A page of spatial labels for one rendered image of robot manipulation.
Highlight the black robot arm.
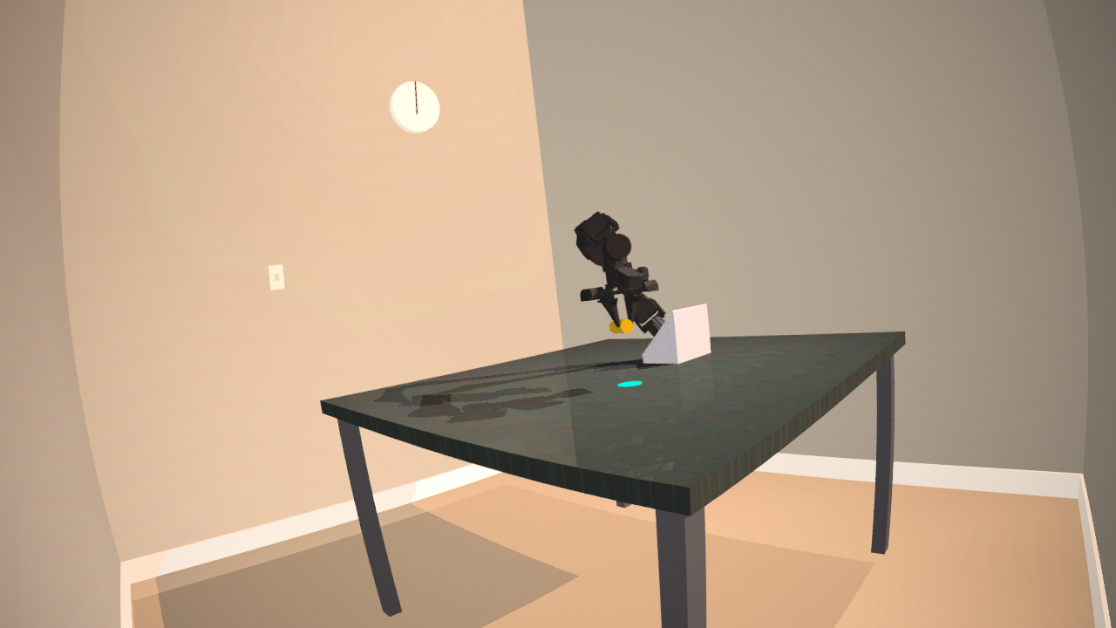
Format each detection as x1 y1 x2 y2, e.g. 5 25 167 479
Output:
575 211 666 337

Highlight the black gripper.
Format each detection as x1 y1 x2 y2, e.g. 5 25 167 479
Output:
580 260 660 328

